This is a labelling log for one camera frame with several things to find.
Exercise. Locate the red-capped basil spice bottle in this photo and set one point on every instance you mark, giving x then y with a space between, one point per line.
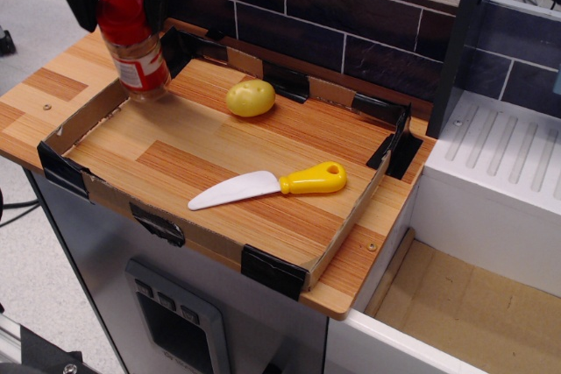
134 48

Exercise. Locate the yellow-handled white toy knife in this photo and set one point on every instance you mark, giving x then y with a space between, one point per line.
324 178

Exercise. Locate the white toy sink drainboard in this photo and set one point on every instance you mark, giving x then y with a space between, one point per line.
510 153

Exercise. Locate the dark grey vertical post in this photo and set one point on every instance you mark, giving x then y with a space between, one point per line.
448 91

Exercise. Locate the yellow toy potato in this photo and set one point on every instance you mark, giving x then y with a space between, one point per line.
250 98

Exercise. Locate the grey toy dishwasher front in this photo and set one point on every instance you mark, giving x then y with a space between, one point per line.
188 329

